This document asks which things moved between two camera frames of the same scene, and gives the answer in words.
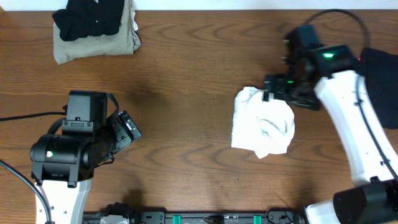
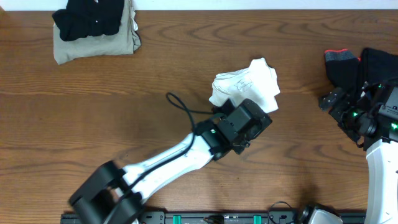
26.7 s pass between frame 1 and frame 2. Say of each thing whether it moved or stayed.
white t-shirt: moved
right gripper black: moved
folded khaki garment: stayed
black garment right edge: stayed
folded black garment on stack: stayed
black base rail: stayed
